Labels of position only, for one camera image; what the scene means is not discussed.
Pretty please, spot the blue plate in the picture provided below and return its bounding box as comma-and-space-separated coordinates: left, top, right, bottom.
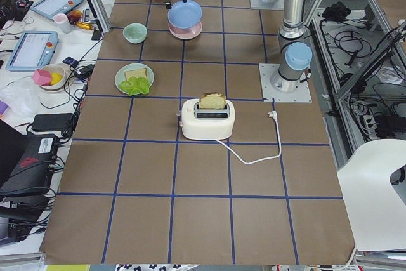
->
167, 0, 202, 29

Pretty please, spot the pink plate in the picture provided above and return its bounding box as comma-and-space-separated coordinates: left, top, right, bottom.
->
168, 22, 202, 40

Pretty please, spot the green bowl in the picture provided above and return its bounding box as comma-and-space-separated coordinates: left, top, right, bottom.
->
122, 23, 147, 44

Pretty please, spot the bread slice on plate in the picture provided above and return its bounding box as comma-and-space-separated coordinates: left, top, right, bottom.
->
124, 68, 147, 81

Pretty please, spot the green plate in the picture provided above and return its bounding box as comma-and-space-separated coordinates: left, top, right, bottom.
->
115, 63, 154, 96

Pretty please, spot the red yellow mango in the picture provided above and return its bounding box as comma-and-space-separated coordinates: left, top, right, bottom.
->
67, 10, 82, 25

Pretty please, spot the green lettuce leaf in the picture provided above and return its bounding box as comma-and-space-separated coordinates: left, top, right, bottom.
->
118, 77, 150, 96

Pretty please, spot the white cup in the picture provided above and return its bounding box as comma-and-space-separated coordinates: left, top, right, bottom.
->
53, 13, 72, 34

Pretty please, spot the bread slice in toaster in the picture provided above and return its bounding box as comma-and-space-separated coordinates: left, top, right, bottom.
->
199, 93, 226, 109

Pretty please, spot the blue teach pendant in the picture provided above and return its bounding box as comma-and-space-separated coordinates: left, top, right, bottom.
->
6, 31, 58, 72
30, 0, 84, 20

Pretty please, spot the white toaster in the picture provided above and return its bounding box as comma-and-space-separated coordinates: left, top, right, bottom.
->
179, 99, 235, 140

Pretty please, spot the black laptop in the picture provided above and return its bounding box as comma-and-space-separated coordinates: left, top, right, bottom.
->
1, 134, 59, 197

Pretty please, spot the white toaster power cable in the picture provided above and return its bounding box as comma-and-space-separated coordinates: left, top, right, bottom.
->
214, 110, 283, 166

